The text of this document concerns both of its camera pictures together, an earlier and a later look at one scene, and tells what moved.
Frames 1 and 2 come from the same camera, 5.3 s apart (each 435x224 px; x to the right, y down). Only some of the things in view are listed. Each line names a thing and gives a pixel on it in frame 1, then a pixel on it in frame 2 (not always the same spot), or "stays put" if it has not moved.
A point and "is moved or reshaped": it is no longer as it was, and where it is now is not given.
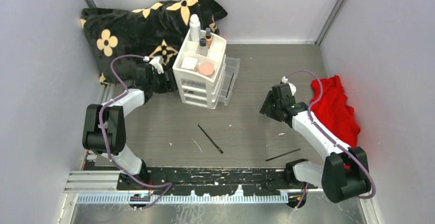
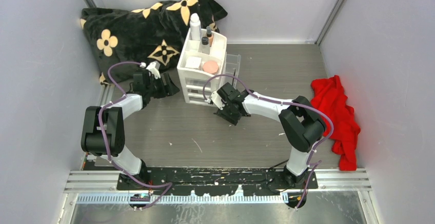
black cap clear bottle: [202, 49] is moved or reshaped
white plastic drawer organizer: [198, 65] is moved or reshaped
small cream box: [189, 63] is moved or reshaped
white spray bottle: [195, 27] stays put
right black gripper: [264, 107] → [223, 113]
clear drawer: [232, 66] stays put
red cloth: [336, 118] stays put
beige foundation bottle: [208, 37] stays put
